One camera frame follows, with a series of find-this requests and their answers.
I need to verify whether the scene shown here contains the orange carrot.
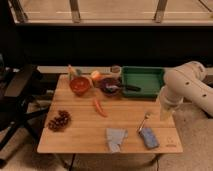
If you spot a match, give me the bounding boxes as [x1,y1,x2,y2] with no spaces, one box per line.
[93,98,107,117]

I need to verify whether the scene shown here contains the small brown lidded jar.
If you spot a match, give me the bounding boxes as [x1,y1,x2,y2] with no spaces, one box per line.
[110,65,121,74]

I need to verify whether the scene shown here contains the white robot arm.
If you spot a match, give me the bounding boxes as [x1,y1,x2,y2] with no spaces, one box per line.
[158,61,213,120]

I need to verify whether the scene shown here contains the dark purple bowl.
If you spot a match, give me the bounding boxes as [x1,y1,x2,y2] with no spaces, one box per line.
[98,77,120,97]

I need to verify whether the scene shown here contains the bunch of dark grapes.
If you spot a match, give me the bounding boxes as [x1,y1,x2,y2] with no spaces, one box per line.
[48,110,71,132]

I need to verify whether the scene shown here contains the wooden folding table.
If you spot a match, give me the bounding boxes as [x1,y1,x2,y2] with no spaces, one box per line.
[37,74,183,154]

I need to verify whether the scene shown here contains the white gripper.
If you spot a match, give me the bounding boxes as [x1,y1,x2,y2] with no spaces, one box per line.
[158,87,182,121]

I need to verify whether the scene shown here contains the black handled spoon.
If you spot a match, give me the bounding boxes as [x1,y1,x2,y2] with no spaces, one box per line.
[106,85,141,92]

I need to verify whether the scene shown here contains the green plastic tray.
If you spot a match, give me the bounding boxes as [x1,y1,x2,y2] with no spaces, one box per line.
[121,66,164,98]

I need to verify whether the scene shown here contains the grey folded cloth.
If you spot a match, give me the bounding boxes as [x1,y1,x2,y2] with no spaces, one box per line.
[106,128,128,153]

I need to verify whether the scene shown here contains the black office chair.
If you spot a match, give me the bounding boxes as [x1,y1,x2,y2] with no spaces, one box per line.
[0,53,51,168]

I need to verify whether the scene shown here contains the peach apple fruit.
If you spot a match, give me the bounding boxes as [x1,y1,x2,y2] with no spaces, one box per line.
[91,70,102,81]

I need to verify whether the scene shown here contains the blue sponge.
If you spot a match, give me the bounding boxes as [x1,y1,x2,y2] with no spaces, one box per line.
[140,127,159,149]

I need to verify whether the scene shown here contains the yellow banana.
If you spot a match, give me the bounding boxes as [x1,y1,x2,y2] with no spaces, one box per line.
[68,65,76,81]

